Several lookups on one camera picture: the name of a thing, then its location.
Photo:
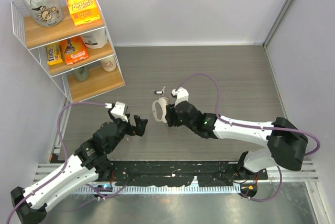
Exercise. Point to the grey paper bag with cartoon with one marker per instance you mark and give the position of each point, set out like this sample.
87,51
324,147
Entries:
46,13

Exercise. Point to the green bottle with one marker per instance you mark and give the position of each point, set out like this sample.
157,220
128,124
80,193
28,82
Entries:
81,74

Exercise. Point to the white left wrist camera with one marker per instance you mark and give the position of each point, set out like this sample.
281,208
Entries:
117,110

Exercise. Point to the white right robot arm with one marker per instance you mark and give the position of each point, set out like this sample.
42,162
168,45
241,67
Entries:
281,143

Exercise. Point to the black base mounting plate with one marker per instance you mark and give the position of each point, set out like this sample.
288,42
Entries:
170,173

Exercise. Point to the key with white tag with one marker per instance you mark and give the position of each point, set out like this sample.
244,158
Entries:
160,91

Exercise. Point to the orange snack packet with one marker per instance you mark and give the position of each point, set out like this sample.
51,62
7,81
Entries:
73,50

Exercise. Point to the white paper towel roll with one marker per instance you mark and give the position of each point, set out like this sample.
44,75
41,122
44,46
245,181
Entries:
95,39

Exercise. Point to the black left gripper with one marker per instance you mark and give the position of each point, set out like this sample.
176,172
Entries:
133,130

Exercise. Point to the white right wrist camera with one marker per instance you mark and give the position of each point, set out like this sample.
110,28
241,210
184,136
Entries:
180,95

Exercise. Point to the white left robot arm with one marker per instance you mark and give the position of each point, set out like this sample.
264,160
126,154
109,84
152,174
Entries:
32,203

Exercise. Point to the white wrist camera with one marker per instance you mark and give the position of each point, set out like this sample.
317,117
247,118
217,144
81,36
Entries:
117,110
180,95

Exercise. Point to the orange yellow snack box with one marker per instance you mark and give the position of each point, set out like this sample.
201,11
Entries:
83,11

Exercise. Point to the yellow candy bag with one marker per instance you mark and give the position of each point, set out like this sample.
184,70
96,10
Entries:
53,54

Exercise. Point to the cream white bottle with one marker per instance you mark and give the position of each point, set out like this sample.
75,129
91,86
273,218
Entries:
108,64

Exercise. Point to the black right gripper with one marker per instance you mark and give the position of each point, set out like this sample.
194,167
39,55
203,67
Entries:
171,115

